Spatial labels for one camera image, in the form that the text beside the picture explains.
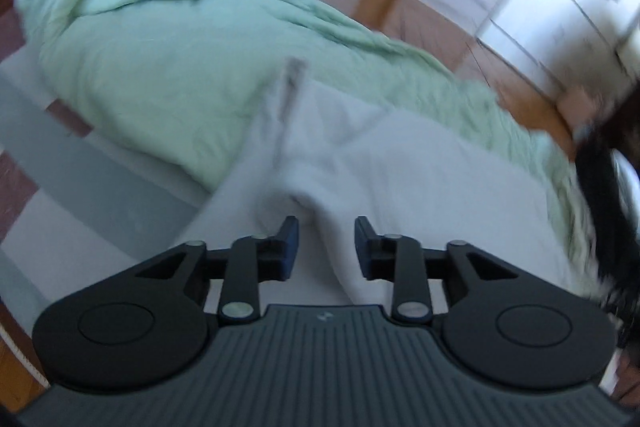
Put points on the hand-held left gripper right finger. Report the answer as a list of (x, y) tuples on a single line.
[(363, 254)]

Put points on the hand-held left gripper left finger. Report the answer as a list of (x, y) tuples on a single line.
[(289, 252)]

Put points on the white garment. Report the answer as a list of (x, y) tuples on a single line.
[(425, 177)]

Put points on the person's right hand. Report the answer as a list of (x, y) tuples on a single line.
[(580, 109)]

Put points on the light green blanket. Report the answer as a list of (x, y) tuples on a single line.
[(175, 57)]

